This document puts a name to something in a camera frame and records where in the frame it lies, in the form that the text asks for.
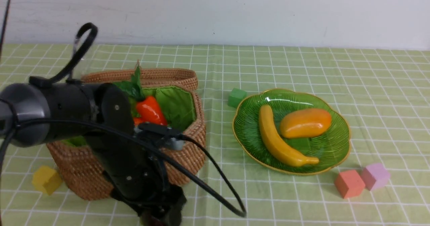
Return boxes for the green glass leaf plate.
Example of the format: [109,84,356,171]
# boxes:
[232,88,351,175]

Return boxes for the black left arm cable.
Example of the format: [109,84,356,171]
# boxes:
[0,23,247,226]

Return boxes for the green checkered tablecloth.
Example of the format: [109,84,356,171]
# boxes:
[0,44,430,226]

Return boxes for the dark purple toy mangosteen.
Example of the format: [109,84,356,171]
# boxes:
[139,211,164,226]

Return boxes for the orange toy carrot green leaves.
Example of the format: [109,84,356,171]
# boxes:
[114,64,168,127]

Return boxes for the green foam cube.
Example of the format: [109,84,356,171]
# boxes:
[227,88,247,109]

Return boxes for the yellow foam cube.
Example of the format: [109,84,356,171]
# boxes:
[31,165,63,195]

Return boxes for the pink foam cube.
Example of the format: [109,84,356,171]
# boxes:
[360,163,391,191]

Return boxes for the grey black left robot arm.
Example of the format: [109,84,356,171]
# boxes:
[1,83,187,226]

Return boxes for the woven wicker basket green lining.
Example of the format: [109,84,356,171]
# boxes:
[46,85,206,201]

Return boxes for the yellow toy banana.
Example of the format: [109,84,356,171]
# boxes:
[258,104,319,167]

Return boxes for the red foam cube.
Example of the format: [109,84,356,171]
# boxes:
[334,170,365,199]

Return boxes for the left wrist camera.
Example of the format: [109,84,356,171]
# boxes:
[134,122,185,151]

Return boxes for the orange yellow toy mango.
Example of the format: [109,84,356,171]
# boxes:
[279,108,332,139]

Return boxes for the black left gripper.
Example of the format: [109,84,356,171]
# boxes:
[84,132,187,226]

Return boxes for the woven wicker basket lid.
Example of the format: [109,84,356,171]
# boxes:
[81,68,199,90]

